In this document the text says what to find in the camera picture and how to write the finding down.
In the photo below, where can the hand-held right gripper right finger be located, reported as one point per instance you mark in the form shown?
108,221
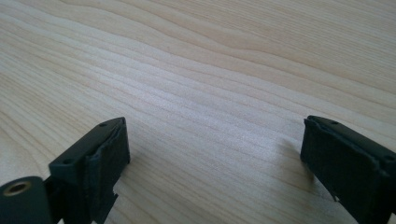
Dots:
348,161

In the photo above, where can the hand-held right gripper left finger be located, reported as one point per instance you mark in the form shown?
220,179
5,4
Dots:
93,161

